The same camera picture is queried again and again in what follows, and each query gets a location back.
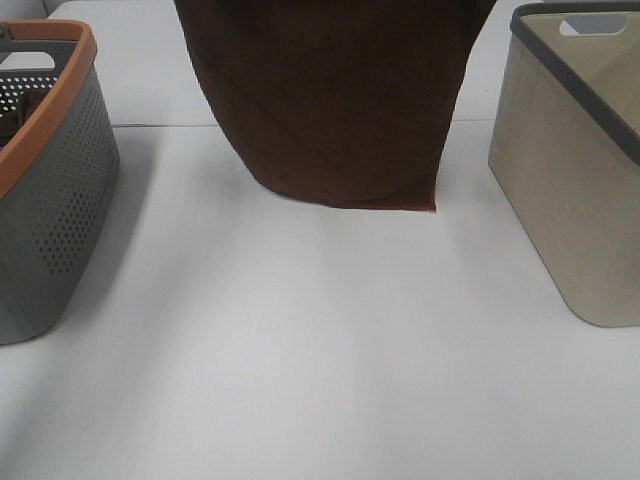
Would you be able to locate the brown towel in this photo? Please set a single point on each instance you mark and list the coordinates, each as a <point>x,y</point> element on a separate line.
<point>342,103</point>

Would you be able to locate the beige basket grey rim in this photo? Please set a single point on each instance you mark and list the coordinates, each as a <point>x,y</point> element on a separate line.
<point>565,150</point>

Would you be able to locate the grey perforated basket orange rim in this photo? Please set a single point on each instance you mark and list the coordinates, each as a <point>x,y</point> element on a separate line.
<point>58,174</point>

